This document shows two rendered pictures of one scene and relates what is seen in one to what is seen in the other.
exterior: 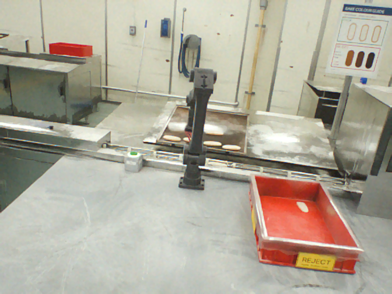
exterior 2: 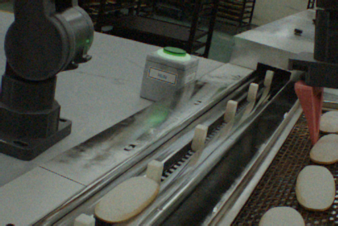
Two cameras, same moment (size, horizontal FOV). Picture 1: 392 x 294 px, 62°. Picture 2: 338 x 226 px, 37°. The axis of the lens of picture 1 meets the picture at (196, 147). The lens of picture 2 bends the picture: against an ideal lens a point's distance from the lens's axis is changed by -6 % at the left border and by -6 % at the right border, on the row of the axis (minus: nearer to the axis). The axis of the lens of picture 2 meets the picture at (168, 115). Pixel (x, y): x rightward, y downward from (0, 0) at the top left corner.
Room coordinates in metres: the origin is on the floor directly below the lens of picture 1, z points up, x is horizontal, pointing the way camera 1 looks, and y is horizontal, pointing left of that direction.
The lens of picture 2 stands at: (1.65, -0.54, 1.09)
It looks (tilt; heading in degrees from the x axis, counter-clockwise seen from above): 19 degrees down; 102
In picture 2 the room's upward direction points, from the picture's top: 11 degrees clockwise
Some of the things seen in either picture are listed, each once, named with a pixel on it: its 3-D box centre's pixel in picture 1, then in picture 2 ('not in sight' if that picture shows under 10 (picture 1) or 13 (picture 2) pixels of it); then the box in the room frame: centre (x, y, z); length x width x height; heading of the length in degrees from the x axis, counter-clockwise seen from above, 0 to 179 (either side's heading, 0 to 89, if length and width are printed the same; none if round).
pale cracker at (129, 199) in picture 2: (217, 164); (129, 195); (1.54, -0.12, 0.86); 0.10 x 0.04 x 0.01; 83
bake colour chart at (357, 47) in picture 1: (359, 41); not in sight; (2.27, -0.99, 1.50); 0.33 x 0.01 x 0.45; 80
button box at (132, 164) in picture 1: (133, 164); (169, 86); (1.47, 0.30, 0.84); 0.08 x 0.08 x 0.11; 83
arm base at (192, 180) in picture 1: (192, 177); (26, 106); (1.36, 0.00, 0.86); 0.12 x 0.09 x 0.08; 89
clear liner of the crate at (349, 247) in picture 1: (295, 215); not in sight; (1.09, -0.41, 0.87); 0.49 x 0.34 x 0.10; 178
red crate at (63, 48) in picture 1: (71, 49); not in sight; (4.88, 1.94, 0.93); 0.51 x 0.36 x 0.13; 87
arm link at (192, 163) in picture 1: (192, 160); (50, 49); (1.38, 0.01, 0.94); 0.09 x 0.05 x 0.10; 5
